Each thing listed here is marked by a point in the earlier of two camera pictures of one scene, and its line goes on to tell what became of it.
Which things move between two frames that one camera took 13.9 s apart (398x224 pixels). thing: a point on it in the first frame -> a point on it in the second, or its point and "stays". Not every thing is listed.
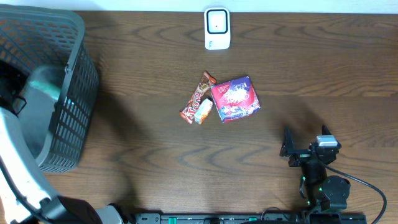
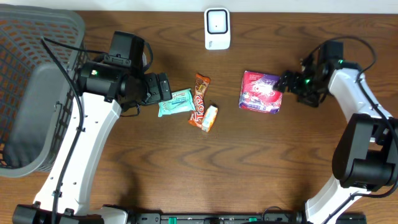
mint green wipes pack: (51, 91) -> (181, 101)
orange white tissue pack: (203, 111) -> (209, 118)
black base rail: (281, 218) stays
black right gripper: (305, 155) -> (288, 82)
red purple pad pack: (235, 98) -> (257, 93)
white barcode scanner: (217, 28) stays
